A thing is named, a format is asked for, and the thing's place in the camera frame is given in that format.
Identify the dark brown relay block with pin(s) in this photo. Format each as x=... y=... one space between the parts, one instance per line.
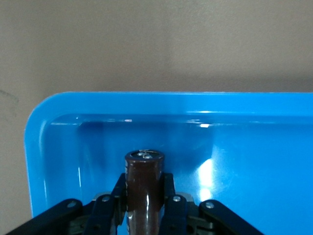
x=141 y=191

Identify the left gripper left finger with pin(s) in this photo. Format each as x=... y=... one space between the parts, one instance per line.
x=105 y=215

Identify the blue plastic tray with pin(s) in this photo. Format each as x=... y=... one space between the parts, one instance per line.
x=244 y=159

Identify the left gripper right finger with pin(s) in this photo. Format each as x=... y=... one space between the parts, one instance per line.
x=176 y=215

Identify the brown table mat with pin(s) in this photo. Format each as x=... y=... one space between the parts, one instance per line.
x=146 y=49

